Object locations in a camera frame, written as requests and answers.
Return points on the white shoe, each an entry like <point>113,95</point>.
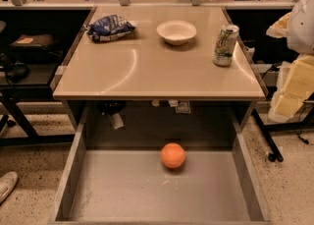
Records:
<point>7,183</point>

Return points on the white tag under counter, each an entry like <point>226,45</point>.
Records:
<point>116,121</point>

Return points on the green white soda can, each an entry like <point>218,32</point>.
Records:
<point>225,45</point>

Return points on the white bowl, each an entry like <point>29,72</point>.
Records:
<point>176,32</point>

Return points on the open grey drawer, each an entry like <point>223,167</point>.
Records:
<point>117,177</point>

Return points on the blue chip bag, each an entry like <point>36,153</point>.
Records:
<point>109,28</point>

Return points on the dark bag on shelf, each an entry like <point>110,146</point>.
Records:
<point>33,48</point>

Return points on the black table leg stand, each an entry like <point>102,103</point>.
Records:
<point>275,154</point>

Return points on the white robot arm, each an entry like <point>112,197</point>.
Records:
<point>297,27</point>

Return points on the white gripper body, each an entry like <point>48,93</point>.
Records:
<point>302,28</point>

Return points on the orange fruit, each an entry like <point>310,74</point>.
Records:
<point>172,155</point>

